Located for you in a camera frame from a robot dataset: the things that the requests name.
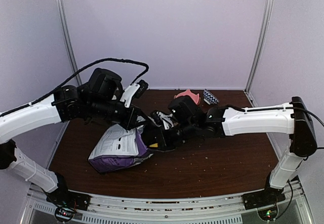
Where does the left aluminium corner post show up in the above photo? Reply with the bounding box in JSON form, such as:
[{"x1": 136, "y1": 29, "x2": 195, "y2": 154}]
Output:
[{"x1": 56, "y1": 0, "x2": 78, "y2": 73}]

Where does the right aluminium corner post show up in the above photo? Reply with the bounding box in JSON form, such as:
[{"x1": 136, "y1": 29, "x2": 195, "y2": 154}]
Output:
[{"x1": 245, "y1": 0, "x2": 274, "y2": 94}]

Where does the left black braided cable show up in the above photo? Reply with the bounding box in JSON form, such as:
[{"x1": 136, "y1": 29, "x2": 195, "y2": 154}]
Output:
[{"x1": 0, "y1": 58, "x2": 149, "y2": 116}]

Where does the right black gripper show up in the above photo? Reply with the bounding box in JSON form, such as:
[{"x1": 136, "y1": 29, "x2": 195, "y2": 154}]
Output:
[{"x1": 145, "y1": 120, "x2": 198, "y2": 152}]

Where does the purple pet food bag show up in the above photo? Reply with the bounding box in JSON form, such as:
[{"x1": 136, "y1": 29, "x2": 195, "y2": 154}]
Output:
[{"x1": 88, "y1": 124, "x2": 153, "y2": 173}]

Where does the blue white patterned bowl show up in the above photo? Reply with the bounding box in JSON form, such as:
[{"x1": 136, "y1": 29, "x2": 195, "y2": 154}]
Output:
[{"x1": 203, "y1": 89, "x2": 219, "y2": 105}]

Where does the aluminium corner post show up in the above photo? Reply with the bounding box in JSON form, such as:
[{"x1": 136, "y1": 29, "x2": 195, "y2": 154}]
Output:
[
  {"x1": 56, "y1": 0, "x2": 78, "y2": 73},
  {"x1": 245, "y1": 0, "x2": 274, "y2": 94}
]

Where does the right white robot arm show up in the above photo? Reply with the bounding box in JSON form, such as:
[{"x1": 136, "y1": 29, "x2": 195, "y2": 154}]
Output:
[{"x1": 135, "y1": 96, "x2": 317, "y2": 205}]

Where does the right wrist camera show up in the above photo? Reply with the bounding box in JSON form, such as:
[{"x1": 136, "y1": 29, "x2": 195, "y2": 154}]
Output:
[{"x1": 149, "y1": 110, "x2": 177, "y2": 130}]

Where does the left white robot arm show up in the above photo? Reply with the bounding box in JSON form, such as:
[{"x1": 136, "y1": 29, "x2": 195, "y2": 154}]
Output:
[{"x1": 1, "y1": 68, "x2": 148, "y2": 206}]

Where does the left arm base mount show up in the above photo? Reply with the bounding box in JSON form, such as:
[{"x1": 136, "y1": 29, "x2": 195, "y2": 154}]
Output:
[{"x1": 45, "y1": 192, "x2": 91, "y2": 223}]

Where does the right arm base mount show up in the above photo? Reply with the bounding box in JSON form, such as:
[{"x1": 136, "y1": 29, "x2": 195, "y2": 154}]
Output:
[{"x1": 242, "y1": 191, "x2": 286, "y2": 222}]

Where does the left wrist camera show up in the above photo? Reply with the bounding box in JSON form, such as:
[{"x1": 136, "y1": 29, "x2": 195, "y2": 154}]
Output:
[{"x1": 119, "y1": 80, "x2": 148, "y2": 108}]

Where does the pink cat-ear pet bowl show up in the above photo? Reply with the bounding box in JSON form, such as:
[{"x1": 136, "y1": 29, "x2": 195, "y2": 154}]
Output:
[{"x1": 173, "y1": 89, "x2": 203, "y2": 106}]

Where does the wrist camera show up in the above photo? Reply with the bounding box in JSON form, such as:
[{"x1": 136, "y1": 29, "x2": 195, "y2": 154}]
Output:
[
  {"x1": 119, "y1": 80, "x2": 148, "y2": 108},
  {"x1": 149, "y1": 110, "x2": 177, "y2": 130}
]

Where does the front aluminium frame rail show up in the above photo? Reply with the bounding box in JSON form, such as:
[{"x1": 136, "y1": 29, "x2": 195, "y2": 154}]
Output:
[{"x1": 18, "y1": 180, "x2": 314, "y2": 223}]

